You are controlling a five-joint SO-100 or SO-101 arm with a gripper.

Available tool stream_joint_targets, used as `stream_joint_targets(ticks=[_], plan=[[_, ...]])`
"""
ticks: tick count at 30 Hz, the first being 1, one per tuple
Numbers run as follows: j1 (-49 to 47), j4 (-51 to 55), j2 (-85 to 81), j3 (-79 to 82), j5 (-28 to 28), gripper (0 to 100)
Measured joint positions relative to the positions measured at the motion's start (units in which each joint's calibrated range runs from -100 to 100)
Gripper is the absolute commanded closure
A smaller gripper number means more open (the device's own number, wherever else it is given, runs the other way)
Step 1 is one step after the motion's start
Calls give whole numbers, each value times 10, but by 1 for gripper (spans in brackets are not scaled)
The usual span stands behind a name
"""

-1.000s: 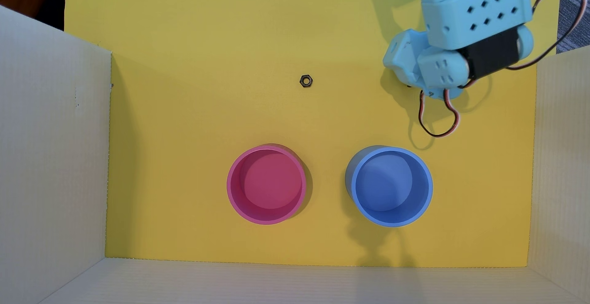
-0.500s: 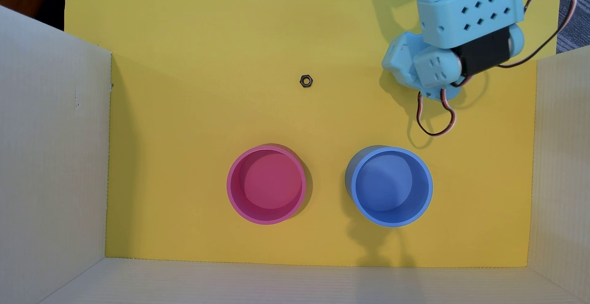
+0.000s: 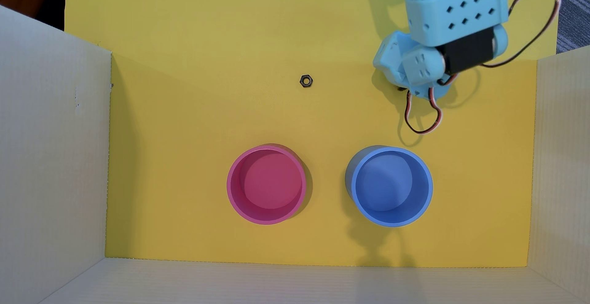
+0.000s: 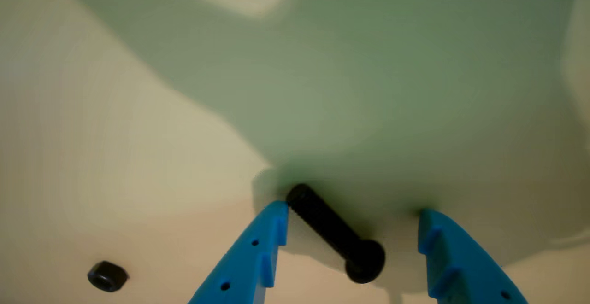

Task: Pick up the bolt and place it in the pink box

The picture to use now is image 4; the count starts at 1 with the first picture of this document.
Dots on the black bolt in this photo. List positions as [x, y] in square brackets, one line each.
[336, 232]

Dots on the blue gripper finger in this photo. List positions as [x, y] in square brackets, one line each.
[244, 262]
[461, 262]

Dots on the black hex nut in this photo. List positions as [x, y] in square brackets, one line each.
[108, 276]

